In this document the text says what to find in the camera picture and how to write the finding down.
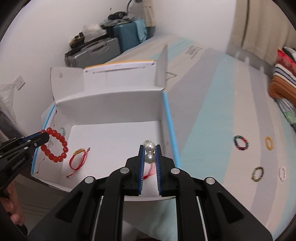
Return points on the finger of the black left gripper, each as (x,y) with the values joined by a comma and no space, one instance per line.
(35,140)

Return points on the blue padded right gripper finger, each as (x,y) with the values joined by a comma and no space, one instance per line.
(15,141)

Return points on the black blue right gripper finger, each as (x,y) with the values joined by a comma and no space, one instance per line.
(93,210)
(205,209)

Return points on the blue yellow cardboard box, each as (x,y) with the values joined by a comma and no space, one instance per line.
(105,113)

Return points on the white pearl earrings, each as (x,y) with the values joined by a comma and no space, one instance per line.
(149,148)

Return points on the person's left hand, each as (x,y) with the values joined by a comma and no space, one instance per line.
(12,205)

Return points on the clear plastic bag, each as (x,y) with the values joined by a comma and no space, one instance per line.
(7,99)

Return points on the striped bed sheet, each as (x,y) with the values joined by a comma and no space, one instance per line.
(228,127)

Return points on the grey suitcase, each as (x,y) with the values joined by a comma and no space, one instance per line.
(96,53)

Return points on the floral quilt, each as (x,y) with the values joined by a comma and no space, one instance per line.
(288,109)

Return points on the teal suitcase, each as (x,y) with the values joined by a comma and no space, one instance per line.
(130,34)

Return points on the striped orange red pillow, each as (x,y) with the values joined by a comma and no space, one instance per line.
(283,81)

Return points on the blue desk lamp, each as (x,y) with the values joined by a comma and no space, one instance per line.
(134,7)

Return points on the beige curtain left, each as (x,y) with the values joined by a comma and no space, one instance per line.
(148,13)

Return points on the beige curtain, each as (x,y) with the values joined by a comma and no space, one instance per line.
(260,28)
(148,13)

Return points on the beige curtain centre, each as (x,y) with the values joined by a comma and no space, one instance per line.
(260,28)

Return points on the white wall socket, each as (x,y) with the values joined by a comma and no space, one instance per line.
(19,82)

